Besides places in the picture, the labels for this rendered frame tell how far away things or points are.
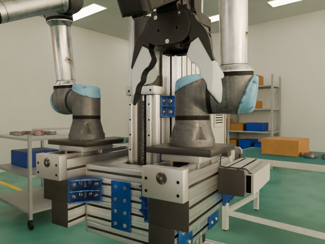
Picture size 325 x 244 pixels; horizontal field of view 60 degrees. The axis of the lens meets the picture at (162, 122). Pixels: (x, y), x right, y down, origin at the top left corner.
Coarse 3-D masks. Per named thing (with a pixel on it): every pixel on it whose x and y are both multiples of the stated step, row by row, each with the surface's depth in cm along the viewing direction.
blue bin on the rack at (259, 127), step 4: (248, 124) 630; (252, 124) 623; (256, 124) 618; (260, 124) 613; (264, 124) 622; (248, 128) 630; (252, 128) 624; (256, 128) 618; (260, 128) 613; (264, 128) 623
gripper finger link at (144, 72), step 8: (144, 48) 43; (144, 56) 43; (152, 56) 43; (136, 64) 44; (144, 64) 43; (152, 64) 43; (136, 72) 44; (144, 72) 43; (152, 72) 47; (136, 80) 44; (144, 80) 44; (152, 80) 48; (136, 88) 44; (136, 96) 45
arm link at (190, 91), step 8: (184, 80) 89; (192, 80) 88; (200, 80) 88; (176, 88) 92; (184, 88) 89; (192, 88) 88; (200, 88) 87; (176, 96) 92; (184, 96) 89; (192, 96) 88; (200, 96) 87; (208, 96) 86; (176, 104) 92; (184, 104) 89; (192, 104) 88; (200, 104) 88; (208, 104) 87; (176, 112) 92; (184, 112) 89; (192, 112) 88; (200, 112) 89; (208, 112) 90
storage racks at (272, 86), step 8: (272, 80) 590; (280, 80) 628; (264, 88) 645; (272, 88) 590; (280, 88) 628; (272, 96) 591; (280, 96) 629; (272, 104) 591; (280, 104) 629; (272, 112) 591; (280, 112) 629; (272, 120) 592; (280, 120) 630; (272, 128) 592; (280, 128) 630; (272, 136) 592; (280, 136) 631; (272, 168) 596
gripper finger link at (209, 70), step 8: (192, 48) 39; (200, 48) 38; (192, 56) 39; (200, 56) 38; (208, 56) 38; (200, 64) 38; (208, 64) 38; (216, 64) 38; (200, 72) 38; (208, 72) 38; (216, 72) 37; (208, 80) 38; (216, 80) 37; (208, 88) 38; (216, 88) 38; (216, 96) 38
